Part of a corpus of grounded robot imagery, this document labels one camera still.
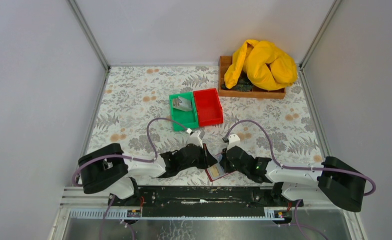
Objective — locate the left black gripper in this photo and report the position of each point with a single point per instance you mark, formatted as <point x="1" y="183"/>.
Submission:
<point x="198" y="156"/>

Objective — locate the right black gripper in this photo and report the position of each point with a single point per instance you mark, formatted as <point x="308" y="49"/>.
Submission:
<point x="230" y="159"/>

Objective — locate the green plastic bin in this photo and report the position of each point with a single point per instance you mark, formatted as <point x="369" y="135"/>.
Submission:
<point x="189" y="118"/>

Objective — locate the red plastic bin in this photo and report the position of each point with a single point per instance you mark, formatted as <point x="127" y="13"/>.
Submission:
<point x="208" y="106"/>

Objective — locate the red leather card holder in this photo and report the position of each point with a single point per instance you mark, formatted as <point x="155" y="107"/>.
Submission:
<point x="219" y="159"/>

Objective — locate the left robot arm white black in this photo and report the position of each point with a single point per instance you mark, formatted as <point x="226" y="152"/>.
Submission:
<point x="109" y="169"/>

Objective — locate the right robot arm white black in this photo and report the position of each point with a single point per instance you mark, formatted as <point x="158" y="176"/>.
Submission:
<point x="332" y="180"/>

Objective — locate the silver cards in green bin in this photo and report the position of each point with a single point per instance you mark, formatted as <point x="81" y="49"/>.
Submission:
<point x="182" y="104"/>

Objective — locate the dark green item in tray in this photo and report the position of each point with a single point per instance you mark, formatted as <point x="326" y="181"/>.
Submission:
<point x="243" y="85"/>

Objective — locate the yellow cloth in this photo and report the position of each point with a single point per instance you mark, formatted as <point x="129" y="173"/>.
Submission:
<point x="266" y="66"/>

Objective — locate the wooden tray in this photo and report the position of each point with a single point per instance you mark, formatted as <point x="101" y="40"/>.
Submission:
<point x="224" y="63"/>

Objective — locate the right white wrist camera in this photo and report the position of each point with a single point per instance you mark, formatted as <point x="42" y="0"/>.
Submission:
<point x="232" y="140"/>

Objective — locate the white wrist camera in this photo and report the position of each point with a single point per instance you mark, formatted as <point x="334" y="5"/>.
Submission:
<point x="195" y="137"/>
<point x="232" y="140"/>

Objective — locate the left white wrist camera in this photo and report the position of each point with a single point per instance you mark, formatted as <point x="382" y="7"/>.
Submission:
<point x="195" y="137"/>

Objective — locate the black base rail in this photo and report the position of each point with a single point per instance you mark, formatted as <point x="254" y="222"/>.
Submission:
<point x="174" y="201"/>

